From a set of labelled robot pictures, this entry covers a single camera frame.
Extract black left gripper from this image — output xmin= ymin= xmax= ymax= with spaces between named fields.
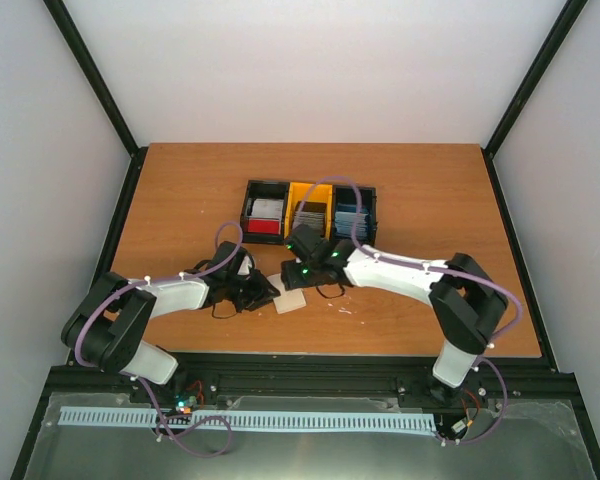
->
xmin=225 ymin=271 xmax=278 ymax=315

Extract beige card holder wallet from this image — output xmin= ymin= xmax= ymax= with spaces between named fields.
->
xmin=267 ymin=274 xmax=307 ymax=314

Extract black card bin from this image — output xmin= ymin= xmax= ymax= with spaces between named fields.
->
xmin=240 ymin=180 xmax=290 ymax=245
xmin=330 ymin=185 xmax=378 ymax=246

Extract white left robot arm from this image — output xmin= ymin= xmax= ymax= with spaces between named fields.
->
xmin=61 ymin=241 xmax=280 ymax=403

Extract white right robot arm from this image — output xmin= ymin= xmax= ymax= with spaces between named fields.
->
xmin=281 ymin=225 xmax=509 ymax=388

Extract grey card stack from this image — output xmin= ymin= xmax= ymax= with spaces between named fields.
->
xmin=292 ymin=201 xmax=327 ymax=231

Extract blue card stack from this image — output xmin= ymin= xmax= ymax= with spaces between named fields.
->
xmin=334 ymin=203 xmax=369 ymax=241

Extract yellow middle card bin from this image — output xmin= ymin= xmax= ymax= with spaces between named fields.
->
xmin=284 ymin=182 xmax=333 ymax=239

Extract red and white card stack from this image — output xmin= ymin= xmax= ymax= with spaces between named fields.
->
xmin=246 ymin=198 xmax=284 ymax=235

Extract metal front plate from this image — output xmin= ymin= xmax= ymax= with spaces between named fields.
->
xmin=23 ymin=394 xmax=600 ymax=479

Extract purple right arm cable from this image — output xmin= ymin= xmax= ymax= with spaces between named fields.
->
xmin=294 ymin=174 xmax=525 ymax=446

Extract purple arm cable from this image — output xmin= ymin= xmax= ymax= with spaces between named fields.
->
xmin=294 ymin=174 xmax=525 ymax=446
xmin=72 ymin=221 xmax=245 ymax=457

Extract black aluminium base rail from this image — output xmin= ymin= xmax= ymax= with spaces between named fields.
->
xmin=44 ymin=349 xmax=579 ymax=416

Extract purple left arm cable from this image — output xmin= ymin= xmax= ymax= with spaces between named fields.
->
xmin=72 ymin=221 xmax=245 ymax=457

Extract light blue cable duct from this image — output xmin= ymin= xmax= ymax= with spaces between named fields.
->
xmin=57 ymin=406 xmax=436 ymax=436

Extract black left frame post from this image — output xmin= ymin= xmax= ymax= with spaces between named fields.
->
xmin=43 ymin=0 xmax=140 ymax=159

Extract black frame post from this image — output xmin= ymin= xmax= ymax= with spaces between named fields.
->
xmin=43 ymin=0 xmax=140 ymax=159
xmin=482 ymin=0 xmax=588 ymax=160

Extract black right frame post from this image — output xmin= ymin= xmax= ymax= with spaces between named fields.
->
xmin=482 ymin=0 xmax=588 ymax=160

